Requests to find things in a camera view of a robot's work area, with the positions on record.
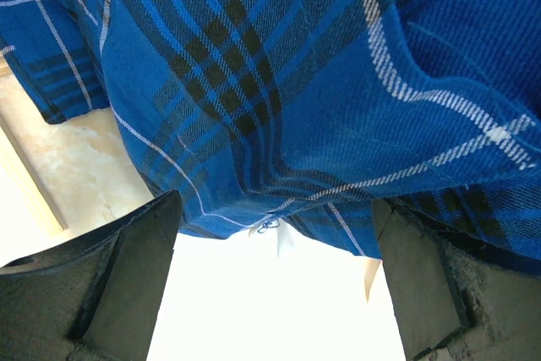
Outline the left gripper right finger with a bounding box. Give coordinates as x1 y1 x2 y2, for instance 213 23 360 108
372 200 540 360

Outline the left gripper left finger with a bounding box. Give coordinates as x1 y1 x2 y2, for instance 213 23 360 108
1 192 182 360

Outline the white shirt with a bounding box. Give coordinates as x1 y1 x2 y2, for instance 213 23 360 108
248 219 382 303

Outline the blue plaid shirt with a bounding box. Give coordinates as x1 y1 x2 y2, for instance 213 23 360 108
1 0 540 275

